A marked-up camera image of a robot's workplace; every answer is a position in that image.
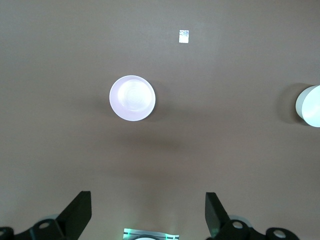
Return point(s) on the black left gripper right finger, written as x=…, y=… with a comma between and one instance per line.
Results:
x=217, y=212

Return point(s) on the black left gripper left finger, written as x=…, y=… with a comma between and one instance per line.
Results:
x=75, y=212

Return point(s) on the pink plastic bowl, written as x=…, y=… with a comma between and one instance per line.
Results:
x=132, y=100

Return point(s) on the white plastic bowl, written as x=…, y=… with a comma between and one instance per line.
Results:
x=310, y=107

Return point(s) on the brown paper table cover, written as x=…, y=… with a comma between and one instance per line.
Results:
x=75, y=75

